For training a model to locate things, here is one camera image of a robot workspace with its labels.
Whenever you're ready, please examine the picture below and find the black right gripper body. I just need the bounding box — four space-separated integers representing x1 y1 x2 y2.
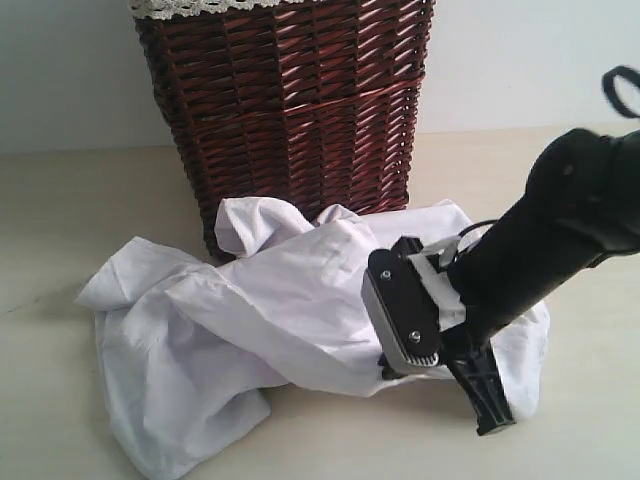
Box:
390 236 487 368

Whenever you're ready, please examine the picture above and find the white shirt garment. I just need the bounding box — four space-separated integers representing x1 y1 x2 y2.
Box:
73 196 551 480

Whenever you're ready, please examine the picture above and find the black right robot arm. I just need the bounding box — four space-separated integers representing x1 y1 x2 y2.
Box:
361 129 639 435

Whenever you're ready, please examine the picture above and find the dark brown wicker basket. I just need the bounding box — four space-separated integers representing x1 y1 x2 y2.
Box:
133 0 434 256

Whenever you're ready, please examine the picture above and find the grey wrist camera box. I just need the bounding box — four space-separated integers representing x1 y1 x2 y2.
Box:
361 249 441 378

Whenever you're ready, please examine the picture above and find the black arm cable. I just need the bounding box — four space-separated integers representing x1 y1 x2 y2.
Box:
601 63 640 121

